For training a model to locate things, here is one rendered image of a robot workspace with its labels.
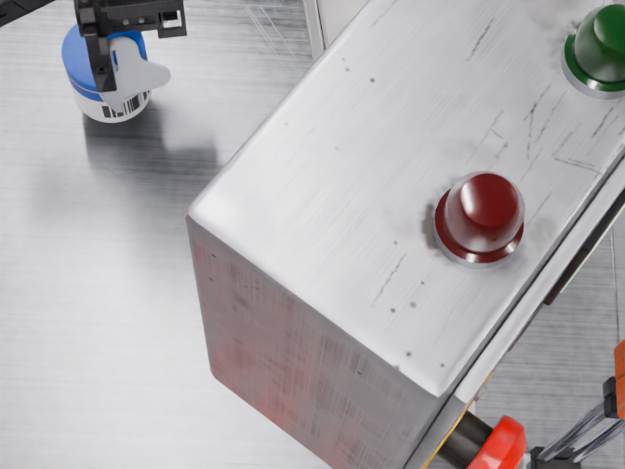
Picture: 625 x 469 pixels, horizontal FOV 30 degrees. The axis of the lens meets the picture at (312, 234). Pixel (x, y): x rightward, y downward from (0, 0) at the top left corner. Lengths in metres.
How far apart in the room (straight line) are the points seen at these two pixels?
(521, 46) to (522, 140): 0.03
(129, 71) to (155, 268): 0.18
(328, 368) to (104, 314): 0.65
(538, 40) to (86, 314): 0.70
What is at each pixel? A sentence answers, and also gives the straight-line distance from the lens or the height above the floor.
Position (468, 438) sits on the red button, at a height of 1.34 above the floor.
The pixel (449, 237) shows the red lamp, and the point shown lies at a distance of 0.34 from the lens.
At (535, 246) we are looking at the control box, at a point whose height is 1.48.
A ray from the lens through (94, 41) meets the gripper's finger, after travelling 0.91.
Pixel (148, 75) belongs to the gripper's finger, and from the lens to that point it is 0.96.
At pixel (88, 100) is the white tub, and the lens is 1.02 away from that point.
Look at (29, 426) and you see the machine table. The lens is 1.00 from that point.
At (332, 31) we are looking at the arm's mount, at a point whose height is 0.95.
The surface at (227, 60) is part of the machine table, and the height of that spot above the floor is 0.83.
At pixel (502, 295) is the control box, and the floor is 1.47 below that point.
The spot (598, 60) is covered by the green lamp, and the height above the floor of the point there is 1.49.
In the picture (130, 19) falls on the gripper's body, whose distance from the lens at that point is 0.92.
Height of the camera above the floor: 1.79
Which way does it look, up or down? 69 degrees down
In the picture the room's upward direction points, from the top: 6 degrees clockwise
